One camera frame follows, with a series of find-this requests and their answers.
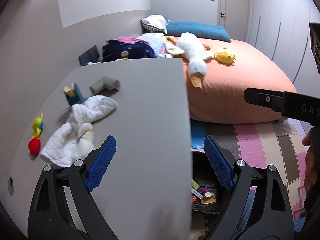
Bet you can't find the red plastic toy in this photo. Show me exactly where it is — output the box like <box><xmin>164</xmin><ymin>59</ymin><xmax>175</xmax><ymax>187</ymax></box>
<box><xmin>28</xmin><ymin>138</ymin><xmax>41</xmax><ymax>156</ymax></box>

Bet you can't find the white cloth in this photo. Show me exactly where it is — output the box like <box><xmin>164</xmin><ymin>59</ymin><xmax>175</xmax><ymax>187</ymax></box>
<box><xmin>40</xmin><ymin>95</ymin><xmax>118</xmax><ymax>167</ymax></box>

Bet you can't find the yellow snack bag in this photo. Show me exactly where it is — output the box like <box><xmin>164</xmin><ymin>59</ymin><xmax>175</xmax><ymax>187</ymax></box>
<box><xmin>201</xmin><ymin>191</ymin><xmax>216</xmax><ymax>205</ymax></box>

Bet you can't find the white long cardboard box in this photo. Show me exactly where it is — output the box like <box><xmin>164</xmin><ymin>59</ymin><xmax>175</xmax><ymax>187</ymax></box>
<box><xmin>191</xmin><ymin>187</ymin><xmax>203</xmax><ymax>200</ymax></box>

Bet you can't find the black trash bin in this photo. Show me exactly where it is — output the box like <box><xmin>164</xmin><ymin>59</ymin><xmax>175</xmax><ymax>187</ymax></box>
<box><xmin>191</xmin><ymin>151</ymin><xmax>228</xmax><ymax>215</ymax></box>

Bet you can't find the person's right hand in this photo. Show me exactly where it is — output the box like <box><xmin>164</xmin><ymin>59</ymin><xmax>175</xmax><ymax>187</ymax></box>
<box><xmin>302</xmin><ymin>128</ymin><xmax>318</xmax><ymax>192</ymax></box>

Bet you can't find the grey desk grommet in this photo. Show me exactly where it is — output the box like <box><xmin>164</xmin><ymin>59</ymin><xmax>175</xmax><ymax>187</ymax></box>
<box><xmin>8</xmin><ymin>177</ymin><xmax>14</xmax><ymax>196</ymax></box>

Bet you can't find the bed with orange sheet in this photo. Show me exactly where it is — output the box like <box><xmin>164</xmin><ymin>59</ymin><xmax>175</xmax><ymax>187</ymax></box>
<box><xmin>182</xmin><ymin>38</ymin><xmax>296</xmax><ymax>124</ymax></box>

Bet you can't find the yellow-green plastic toy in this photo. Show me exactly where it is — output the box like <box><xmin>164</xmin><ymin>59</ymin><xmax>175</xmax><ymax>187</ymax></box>
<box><xmin>32</xmin><ymin>113</ymin><xmax>43</xmax><ymax>138</ymax></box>

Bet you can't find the yellow duck plush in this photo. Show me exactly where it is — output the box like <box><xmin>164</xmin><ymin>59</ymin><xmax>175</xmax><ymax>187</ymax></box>
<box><xmin>214</xmin><ymin>47</ymin><xmax>236</xmax><ymax>65</ymax></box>

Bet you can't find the grey dresser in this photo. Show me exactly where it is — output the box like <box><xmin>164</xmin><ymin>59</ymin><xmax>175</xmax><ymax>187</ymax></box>
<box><xmin>1</xmin><ymin>59</ymin><xmax>191</xmax><ymax>239</ymax></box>

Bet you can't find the teal tape dispenser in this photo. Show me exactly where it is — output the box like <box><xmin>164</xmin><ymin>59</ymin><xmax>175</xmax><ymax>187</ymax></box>
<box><xmin>63</xmin><ymin>83</ymin><xmax>87</xmax><ymax>112</ymax></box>

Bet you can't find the teal long pillow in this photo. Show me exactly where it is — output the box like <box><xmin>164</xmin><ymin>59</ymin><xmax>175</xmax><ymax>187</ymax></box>
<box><xmin>167</xmin><ymin>22</ymin><xmax>231</xmax><ymax>42</ymax></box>

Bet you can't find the white goose plush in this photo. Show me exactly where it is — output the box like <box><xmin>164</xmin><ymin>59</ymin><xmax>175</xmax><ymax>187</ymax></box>
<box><xmin>166</xmin><ymin>33</ymin><xmax>214</xmax><ymax>88</ymax></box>

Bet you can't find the door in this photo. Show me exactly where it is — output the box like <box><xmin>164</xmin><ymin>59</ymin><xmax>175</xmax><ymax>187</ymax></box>
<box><xmin>217</xmin><ymin>0</ymin><xmax>253</xmax><ymax>42</ymax></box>

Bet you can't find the light blue knitted blanket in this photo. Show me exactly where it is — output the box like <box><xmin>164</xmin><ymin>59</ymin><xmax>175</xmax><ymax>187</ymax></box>
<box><xmin>137</xmin><ymin>33</ymin><xmax>165</xmax><ymax>58</ymax></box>

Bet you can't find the white checkered pillow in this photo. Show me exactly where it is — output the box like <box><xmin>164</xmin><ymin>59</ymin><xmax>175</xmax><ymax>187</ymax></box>
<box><xmin>140</xmin><ymin>15</ymin><xmax>171</xmax><ymax>34</ymax></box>

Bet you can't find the navy blue blanket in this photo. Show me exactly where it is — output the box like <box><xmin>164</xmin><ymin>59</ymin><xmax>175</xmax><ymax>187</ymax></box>
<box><xmin>102</xmin><ymin>40</ymin><xmax>155</xmax><ymax>62</ymax></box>

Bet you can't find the pink cloth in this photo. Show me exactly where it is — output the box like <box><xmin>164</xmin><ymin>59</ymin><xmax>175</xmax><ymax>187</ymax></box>
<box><xmin>117</xmin><ymin>36</ymin><xmax>150</xmax><ymax>46</ymax></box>

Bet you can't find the dark wall socket panel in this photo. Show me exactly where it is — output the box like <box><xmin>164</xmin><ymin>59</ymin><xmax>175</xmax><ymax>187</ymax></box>
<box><xmin>78</xmin><ymin>45</ymin><xmax>101</xmax><ymax>66</ymax></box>

